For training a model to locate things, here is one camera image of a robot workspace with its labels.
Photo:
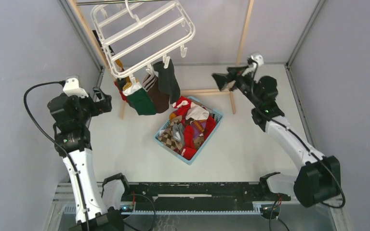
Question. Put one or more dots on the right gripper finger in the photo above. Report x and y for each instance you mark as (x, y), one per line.
(236, 69)
(221, 80)

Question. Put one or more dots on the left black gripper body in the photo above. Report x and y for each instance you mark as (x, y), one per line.
(100, 107)

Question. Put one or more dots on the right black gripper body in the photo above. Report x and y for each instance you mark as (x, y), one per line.
(244, 83)

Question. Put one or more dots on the white fluffy sock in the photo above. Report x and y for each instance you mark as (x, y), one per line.
(196, 112)

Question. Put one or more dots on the white plastic clip hanger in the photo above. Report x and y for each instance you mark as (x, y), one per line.
(141, 33)

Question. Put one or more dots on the red santa sock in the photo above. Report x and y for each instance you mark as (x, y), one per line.
(181, 106)

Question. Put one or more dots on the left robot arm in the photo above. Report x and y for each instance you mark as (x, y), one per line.
(96, 210)

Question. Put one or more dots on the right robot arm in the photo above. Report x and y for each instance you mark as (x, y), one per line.
(319, 178)

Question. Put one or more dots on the red hanging sock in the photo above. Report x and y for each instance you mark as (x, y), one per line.
(120, 83)

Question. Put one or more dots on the yellow mustard sock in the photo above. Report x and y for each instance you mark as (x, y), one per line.
(121, 68)

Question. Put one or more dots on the purple striped sock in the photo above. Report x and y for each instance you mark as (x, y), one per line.
(198, 127)

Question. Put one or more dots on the black hanging sock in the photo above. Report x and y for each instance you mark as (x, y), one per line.
(167, 81)

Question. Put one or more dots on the light blue plastic basket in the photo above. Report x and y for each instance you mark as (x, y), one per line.
(212, 125)

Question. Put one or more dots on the grey sock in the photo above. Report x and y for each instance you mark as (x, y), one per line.
(178, 132)

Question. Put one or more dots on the argyle brown sock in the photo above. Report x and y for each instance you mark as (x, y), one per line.
(167, 139)

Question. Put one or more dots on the red sock in basket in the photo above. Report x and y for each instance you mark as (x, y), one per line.
(188, 151)

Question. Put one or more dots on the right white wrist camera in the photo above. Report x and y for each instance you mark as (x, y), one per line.
(255, 60)

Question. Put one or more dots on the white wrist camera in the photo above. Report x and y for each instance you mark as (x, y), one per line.
(255, 60)
(72, 87)

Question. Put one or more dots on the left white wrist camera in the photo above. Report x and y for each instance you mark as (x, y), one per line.
(72, 87)

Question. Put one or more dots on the black mounting rail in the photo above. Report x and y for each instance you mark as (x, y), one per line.
(202, 197)

